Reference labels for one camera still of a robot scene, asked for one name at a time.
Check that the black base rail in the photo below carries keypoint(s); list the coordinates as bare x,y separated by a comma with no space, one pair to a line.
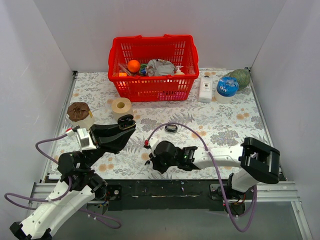
177,194

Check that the orange fruit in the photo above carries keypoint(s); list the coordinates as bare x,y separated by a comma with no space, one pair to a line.
133,66

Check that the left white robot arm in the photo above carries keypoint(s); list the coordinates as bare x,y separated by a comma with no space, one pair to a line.
79,184

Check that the brown-topped paper cup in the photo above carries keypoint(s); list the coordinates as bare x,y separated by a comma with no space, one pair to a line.
79,114

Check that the crumpled silver foil bag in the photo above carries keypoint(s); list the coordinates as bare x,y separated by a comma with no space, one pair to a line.
160,67

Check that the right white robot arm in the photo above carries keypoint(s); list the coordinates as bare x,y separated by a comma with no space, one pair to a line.
257,161

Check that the red plastic shopping basket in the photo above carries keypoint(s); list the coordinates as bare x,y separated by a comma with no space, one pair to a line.
139,87

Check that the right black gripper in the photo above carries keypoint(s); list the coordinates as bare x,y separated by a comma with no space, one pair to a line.
155,158

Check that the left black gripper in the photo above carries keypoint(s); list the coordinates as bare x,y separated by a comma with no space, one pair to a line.
96,137

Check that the blue-lidded white jar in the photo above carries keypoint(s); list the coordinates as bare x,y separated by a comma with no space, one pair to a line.
226,89

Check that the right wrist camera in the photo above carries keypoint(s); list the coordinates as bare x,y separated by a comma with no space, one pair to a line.
151,143

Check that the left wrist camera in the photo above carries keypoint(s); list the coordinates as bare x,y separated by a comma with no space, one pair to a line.
83,137

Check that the floral patterned table mat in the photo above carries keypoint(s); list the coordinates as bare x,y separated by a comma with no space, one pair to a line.
220,125

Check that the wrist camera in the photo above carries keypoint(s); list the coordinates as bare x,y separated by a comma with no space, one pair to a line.
83,137
151,143

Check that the black oval charging case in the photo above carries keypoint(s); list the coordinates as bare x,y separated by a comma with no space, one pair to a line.
171,128

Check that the green textured ball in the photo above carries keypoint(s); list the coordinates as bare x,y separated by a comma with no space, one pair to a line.
242,76

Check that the white rectangular bottle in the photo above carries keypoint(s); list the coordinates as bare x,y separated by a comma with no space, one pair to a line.
205,89

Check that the black gold-trimmed charging case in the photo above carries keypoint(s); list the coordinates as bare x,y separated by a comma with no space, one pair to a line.
126,122

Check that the beige paper roll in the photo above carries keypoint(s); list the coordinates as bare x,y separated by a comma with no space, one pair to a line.
120,107

